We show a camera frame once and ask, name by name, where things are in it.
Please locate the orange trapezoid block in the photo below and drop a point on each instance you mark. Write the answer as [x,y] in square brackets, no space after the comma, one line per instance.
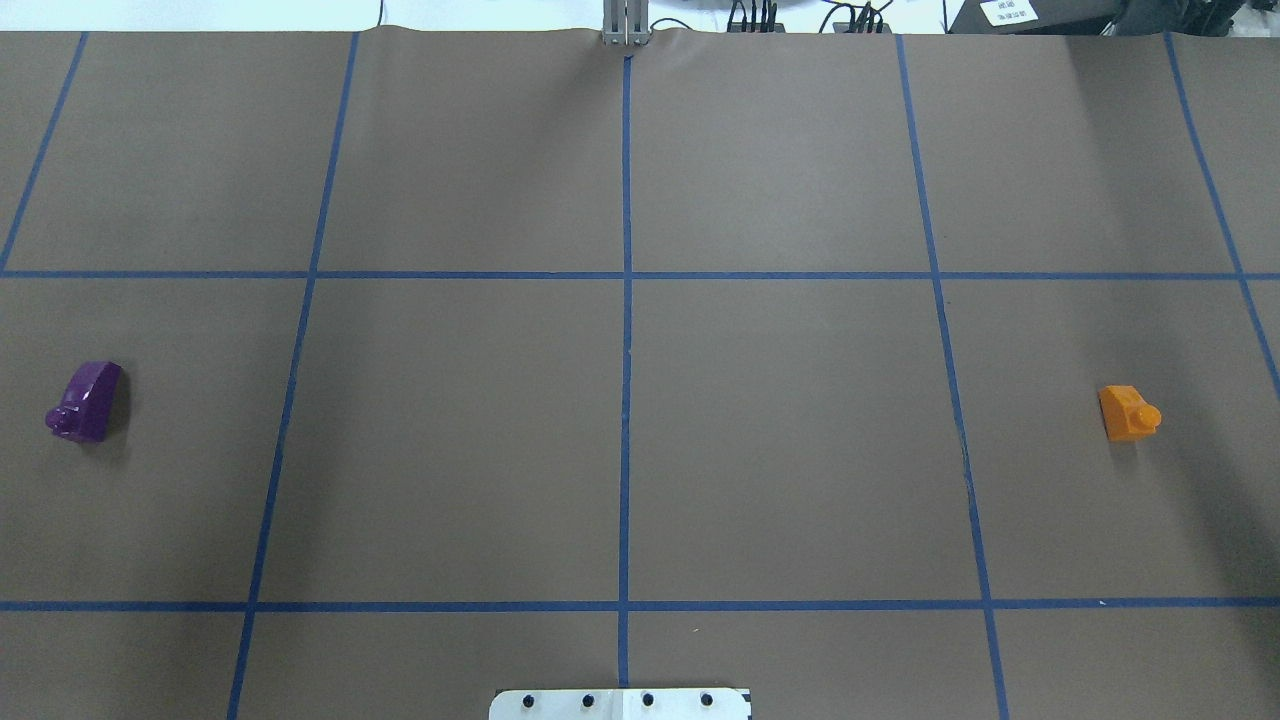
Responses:
[1127,417]

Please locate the aluminium frame post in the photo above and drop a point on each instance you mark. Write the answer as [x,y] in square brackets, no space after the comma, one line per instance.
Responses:
[625,23]

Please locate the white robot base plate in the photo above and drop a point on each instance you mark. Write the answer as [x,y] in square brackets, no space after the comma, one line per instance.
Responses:
[623,703]

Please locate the purple trapezoid block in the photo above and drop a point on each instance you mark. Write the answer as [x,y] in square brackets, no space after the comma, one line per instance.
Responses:
[83,413]

